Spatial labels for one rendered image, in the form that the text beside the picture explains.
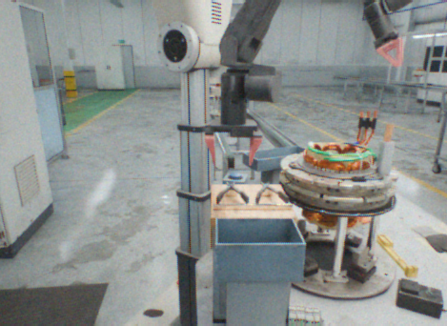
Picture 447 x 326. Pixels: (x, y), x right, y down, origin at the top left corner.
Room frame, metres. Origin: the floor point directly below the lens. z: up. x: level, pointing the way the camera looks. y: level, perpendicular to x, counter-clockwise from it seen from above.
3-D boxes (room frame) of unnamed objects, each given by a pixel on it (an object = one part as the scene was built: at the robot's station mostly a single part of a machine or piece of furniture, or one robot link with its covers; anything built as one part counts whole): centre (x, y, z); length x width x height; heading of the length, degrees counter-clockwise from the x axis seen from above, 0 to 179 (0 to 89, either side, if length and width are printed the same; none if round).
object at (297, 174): (0.91, -0.34, 1.09); 0.32 x 0.32 x 0.01
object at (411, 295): (0.71, -0.51, 0.81); 0.10 x 0.06 x 0.06; 63
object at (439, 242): (1.00, -0.77, 0.79); 0.24 x 0.13 x 0.02; 6
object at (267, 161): (1.17, -0.22, 0.92); 0.25 x 0.11 x 0.28; 115
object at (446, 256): (0.99, -0.79, 0.78); 0.31 x 0.19 x 0.01; 6
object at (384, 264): (0.91, -0.34, 0.80); 0.39 x 0.39 x 0.01
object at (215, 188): (0.74, -0.07, 1.05); 0.20 x 0.19 x 0.02; 1
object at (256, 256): (0.59, -0.07, 0.92); 0.17 x 0.11 x 0.28; 91
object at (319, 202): (0.91, -0.34, 1.05); 0.29 x 0.29 x 0.06
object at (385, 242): (0.93, -0.56, 0.80); 0.22 x 0.04 x 0.03; 179
